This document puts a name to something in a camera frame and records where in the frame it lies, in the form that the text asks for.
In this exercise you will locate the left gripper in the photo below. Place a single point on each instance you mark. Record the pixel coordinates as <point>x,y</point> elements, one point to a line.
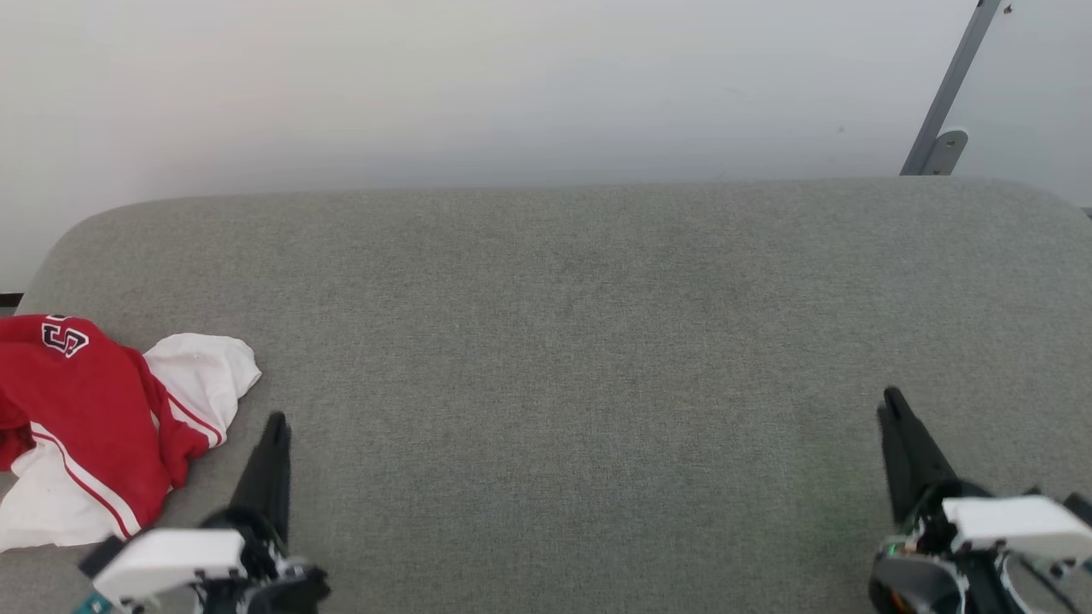
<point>281,584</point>

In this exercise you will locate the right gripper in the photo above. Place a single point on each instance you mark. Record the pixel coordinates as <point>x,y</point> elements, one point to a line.
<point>917,580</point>

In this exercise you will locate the red basketball jersey number 23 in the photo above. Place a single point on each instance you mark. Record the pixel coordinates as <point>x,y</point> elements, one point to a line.
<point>94,409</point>

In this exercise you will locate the black skirting strip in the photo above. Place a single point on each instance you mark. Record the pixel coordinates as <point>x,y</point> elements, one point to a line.
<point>10,299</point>

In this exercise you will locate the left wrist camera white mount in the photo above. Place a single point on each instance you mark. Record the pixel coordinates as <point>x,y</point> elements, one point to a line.
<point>171,558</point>

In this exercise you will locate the teal left camera connector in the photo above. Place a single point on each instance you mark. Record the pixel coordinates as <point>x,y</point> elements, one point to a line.
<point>90,605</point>

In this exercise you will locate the grey metal pole bracket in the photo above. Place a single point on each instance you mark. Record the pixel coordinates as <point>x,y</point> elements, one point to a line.
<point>945,152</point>

